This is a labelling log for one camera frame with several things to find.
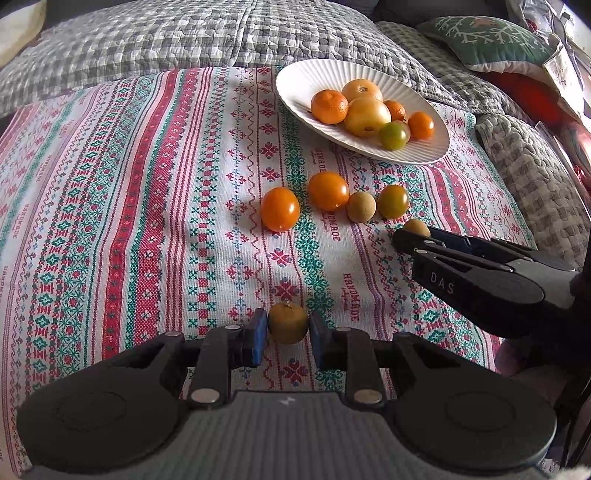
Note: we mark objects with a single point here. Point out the white ribbed plate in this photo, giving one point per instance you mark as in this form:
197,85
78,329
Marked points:
300,87

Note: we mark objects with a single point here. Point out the red green patterned cloth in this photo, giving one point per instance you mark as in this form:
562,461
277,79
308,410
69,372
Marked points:
138,207

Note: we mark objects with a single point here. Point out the cream pillow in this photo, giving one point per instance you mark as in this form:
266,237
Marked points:
18,37

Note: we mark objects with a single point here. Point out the green pillow white coral print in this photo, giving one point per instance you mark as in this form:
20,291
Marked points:
485,39

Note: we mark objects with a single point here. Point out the orange cushion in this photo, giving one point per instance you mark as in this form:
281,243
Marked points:
531,97

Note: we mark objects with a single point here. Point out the large mandarin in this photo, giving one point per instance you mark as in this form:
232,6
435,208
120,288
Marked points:
329,106

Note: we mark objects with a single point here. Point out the small mandarin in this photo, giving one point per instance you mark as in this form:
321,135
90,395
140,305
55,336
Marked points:
396,110

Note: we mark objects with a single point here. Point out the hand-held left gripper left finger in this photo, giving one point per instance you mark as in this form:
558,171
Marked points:
258,337

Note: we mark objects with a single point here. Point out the grey gingham quilt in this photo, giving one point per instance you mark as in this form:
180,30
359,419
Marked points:
521,161

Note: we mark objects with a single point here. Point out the orange tomato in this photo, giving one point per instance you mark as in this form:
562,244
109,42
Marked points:
421,125
328,191
279,209

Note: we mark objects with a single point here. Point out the yellow plum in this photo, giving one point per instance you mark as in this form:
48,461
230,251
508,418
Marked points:
367,116
362,89

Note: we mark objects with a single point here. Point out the longan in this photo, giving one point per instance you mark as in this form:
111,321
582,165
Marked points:
361,206
288,323
415,226

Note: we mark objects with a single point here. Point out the grey sofa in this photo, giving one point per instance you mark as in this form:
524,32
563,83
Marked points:
438,9

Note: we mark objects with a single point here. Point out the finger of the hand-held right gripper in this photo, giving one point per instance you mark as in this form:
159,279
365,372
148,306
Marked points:
443,251
489,247

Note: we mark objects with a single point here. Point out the grey checked quilt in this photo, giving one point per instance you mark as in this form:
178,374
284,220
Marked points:
184,37

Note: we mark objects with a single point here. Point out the green-orange tomato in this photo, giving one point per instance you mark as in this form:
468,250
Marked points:
393,201

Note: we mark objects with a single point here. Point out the pile of papers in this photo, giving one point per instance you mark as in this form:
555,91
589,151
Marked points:
563,60

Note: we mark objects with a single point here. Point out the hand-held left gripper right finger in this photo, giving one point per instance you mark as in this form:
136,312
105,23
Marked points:
318,339

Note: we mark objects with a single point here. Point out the green tomato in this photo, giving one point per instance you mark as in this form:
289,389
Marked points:
394,135

